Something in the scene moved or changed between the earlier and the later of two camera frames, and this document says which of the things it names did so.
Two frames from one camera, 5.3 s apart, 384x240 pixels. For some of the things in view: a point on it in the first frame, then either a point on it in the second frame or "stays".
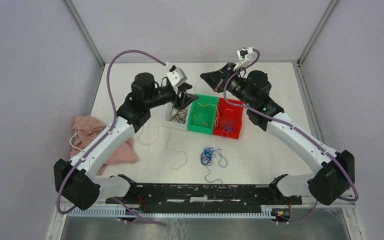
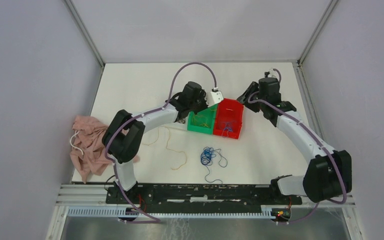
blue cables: x=206 y=157 stays
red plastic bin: x=229 y=119 stays
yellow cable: x=218 y=113 to x=200 y=120
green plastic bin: x=202 y=114 stays
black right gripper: x=215 y=78 to x=253 y=87
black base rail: x=204 y=198 stays
